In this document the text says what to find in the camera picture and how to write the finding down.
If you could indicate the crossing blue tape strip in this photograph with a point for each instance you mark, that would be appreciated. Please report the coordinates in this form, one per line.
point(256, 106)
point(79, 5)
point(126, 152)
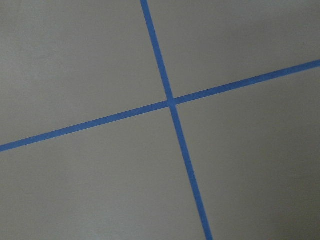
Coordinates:
point(176, 120)

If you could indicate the long blue tape strip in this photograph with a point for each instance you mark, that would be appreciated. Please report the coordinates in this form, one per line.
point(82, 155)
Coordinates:
point(161, 105)

